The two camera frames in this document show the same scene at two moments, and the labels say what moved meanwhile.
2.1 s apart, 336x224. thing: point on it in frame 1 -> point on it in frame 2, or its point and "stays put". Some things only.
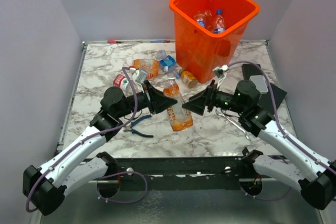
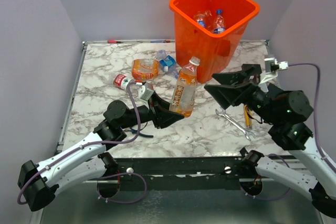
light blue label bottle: (167, 63) stays put
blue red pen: (160, 41) stays put
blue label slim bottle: (219, 25) stays put
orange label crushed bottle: (180, 118) -> (182, 98)
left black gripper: (156, 100) -> (158, 109)
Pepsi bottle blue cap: (203, 18) stays put
